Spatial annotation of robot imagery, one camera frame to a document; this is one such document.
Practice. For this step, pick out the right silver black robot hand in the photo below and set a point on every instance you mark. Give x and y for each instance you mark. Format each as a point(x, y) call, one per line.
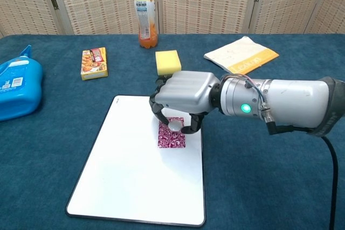
point(186, 90)

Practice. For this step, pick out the small white round object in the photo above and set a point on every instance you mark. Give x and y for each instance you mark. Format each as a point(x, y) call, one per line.
point(174, 126)

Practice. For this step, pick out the pink patterned card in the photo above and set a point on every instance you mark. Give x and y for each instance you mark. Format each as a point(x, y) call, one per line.
point(171, 139)

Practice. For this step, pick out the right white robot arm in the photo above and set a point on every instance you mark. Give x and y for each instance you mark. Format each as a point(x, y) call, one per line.
point(291, 100)

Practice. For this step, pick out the yellow sponge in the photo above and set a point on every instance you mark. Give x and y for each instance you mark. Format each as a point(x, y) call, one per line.
point(167, 61)

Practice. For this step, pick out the cream and orange notebook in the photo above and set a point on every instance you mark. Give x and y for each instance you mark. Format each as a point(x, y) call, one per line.
point(240, 53)

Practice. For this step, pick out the orange drink plastic bottle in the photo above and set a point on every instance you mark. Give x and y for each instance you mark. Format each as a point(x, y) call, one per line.
point(145, 22)

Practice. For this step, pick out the yellow curry food box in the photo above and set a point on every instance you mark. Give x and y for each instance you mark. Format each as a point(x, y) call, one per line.
point(94, 63)

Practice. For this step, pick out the white magnetic board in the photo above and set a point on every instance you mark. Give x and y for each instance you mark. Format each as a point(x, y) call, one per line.
point(134, 181)

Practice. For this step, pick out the dark blue table cloth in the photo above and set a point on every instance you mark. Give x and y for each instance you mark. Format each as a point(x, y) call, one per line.
point(269, 173)

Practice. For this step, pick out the bamboo folding screen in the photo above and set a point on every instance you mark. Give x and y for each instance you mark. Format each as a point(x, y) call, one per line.
point(102, 1)

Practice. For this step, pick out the blue detergent pump bottle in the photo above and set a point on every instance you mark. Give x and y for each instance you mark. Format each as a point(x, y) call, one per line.
point(19, 87)

